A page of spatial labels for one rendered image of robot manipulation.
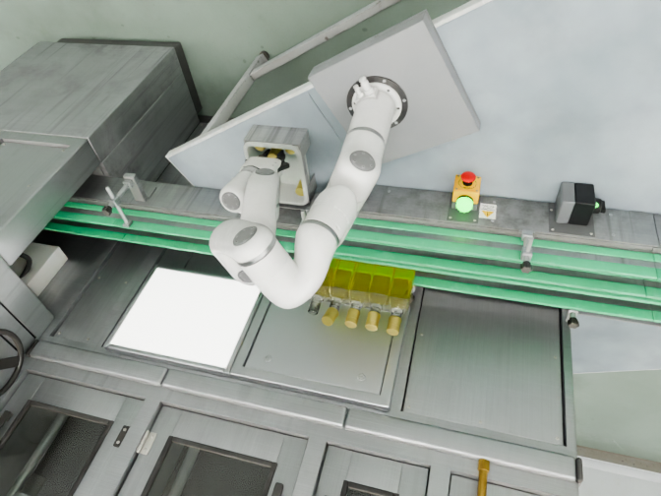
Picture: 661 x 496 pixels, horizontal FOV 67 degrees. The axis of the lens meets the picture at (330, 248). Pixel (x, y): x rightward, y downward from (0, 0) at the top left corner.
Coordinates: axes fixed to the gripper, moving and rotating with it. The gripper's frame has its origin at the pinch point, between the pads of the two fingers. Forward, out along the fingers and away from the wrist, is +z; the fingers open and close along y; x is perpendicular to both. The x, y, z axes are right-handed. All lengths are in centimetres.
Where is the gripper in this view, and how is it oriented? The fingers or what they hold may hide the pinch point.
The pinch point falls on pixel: (273, 156)
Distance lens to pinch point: 149.8
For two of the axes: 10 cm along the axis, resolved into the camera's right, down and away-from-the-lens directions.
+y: 9.6, 1.3, -2.6
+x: -0.4, -8.3, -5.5
